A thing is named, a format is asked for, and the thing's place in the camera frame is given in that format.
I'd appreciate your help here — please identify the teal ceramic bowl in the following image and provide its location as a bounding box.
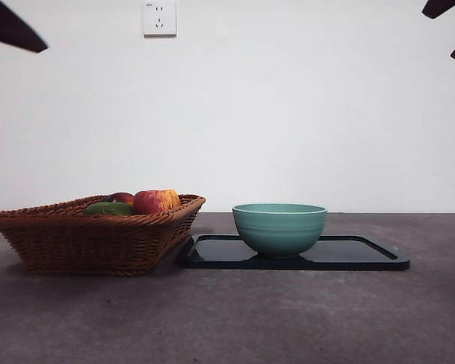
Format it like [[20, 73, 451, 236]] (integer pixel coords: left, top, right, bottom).
[[231, 203, 328, 260]]

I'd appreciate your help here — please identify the brown wicker basket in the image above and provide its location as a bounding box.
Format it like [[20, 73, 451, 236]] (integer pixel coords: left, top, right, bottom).
[[0, 193, 206, 277]]

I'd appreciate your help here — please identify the black rectangular tray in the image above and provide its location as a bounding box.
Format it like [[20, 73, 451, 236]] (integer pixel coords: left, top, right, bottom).
[[177, 234, 410, 271]]

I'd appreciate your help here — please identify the red and yellow apple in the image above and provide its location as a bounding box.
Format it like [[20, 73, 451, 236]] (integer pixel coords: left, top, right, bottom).
[[132, 189, 181, 215]]

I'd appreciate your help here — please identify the white wall socket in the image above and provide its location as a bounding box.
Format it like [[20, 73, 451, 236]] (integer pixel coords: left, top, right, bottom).
[[143, 1, 177, 38]]

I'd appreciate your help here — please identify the dark red fruit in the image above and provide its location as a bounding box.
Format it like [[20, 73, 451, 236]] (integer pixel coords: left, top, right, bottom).
[[105, 192, 135, 206]]

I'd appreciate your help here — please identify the green fruit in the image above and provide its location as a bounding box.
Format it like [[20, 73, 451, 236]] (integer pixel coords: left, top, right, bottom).
[[83, 202, 135, 217]]

